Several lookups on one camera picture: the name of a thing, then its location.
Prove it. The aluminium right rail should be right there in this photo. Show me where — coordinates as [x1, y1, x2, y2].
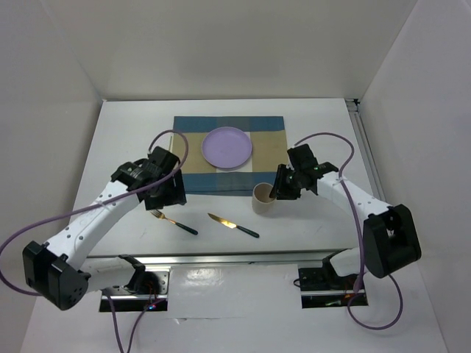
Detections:
[345, 97, 402, 254]

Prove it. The aluminium rail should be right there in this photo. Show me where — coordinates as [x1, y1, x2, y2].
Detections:
[345, 97, 402, 254]
[84, 250, 354, 269]

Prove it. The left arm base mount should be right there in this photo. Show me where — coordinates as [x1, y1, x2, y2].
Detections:
[108, 266, 170, 313]

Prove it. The purple cable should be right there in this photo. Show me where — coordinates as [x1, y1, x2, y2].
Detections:
[292, 131, 403, 332]
[0, 129, 190, 353]

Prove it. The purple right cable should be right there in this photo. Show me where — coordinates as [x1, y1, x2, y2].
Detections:
[292, 131, 403, 332]

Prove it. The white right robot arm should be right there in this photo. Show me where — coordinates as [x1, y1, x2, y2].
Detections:
[270, 144, 422, 288]

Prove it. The beige cup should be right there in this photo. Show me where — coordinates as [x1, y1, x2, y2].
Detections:
[252, 182, 276, 215]

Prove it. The blue beige white placemat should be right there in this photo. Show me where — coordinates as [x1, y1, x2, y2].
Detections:
[173, 115, 288, 196]

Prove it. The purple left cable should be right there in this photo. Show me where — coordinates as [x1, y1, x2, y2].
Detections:
[0, 129, 190, 353]

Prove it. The aluminium front rail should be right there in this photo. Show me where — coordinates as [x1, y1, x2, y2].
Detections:
[84, 250, 354, 269]

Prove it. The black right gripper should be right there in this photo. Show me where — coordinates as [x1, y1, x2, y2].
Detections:
[269, 163, 302, 200]

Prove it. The gold knife green handle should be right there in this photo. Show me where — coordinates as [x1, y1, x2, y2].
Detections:
[208, 213, 260, 238]

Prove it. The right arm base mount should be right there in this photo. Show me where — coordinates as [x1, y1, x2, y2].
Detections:
[293, 266, 368, 309]

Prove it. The purple plate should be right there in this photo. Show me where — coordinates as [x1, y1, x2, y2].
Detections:
[201, 126, 252, 169]

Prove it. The gold fork green handle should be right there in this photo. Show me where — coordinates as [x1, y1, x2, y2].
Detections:
[149, 210, 199, 235]

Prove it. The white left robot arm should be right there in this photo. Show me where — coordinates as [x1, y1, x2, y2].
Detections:
[22, 147, 186, 310]

